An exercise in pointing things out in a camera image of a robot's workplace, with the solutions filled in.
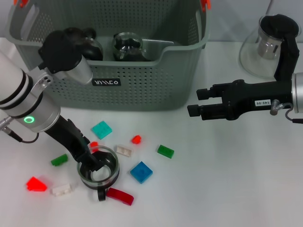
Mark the red sloped toy brick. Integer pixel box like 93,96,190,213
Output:
26,176,48,192

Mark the blue square toy brick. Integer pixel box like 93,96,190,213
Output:
129,161,154,184

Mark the right gripper signal cable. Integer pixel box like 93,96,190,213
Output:
269,99,303,124

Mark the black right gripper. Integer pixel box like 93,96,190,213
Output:
187,79,294,121

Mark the dark red curved toy brick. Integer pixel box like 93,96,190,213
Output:
106,188,135,206

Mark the gripper signal cable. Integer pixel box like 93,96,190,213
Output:
269,99,303,124
0,117,40,144

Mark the teal square toy brick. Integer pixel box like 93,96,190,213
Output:
91,120,113,140

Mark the glass teacup black sleeve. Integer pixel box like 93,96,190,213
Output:
77,146,120,202
139,47,154,62
111,32,144,61
81,36,104,61

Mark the white toy brick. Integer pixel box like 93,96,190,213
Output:
50,183,74,197
115,144,134,157

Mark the green flat toy brick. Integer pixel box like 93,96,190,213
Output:
157,144,176,160

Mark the green notched toy brick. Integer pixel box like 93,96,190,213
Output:
50,153,70,167

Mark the left gripper signal cable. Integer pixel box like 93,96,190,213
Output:
0,117,40,144

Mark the glass teapot black lid handle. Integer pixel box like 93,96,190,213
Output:
239,14,301,82

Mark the grey perforated plastic storage basket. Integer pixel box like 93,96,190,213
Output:
5,0,212,112

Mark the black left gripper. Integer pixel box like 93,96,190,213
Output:
44,115,105,172

